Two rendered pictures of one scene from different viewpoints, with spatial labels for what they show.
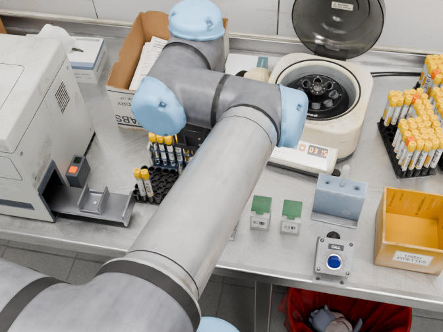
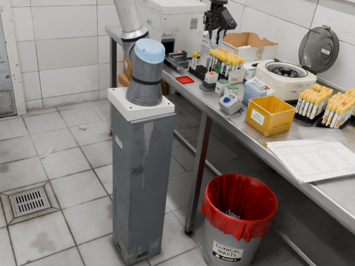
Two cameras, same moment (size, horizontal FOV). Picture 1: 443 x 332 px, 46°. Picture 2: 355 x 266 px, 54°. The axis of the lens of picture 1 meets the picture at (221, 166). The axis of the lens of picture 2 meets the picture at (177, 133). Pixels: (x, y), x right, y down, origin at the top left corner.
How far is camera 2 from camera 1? 1.17 m
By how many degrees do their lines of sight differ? 36
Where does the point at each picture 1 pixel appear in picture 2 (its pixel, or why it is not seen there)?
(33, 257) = not seen: hidden behind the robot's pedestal
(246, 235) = (211, 93)
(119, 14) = not seen: hidden behind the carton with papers
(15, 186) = (157, 34)
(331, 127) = (276, 76)
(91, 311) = not seen: outside the picture
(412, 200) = (281, 108)
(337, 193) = (252, 87)
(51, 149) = (176, 34)
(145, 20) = (250, 36)
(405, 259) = (254, 117)
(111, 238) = (169, 72)
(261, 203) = (223, 81)
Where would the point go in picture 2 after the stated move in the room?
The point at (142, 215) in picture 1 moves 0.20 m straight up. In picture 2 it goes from (185, 73) to (190, 35)
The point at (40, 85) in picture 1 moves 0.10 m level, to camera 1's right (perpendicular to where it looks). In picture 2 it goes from (187, 8) to (202, 12)
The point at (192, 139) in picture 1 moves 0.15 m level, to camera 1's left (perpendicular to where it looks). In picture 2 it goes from (208, 20) to (184, 12)
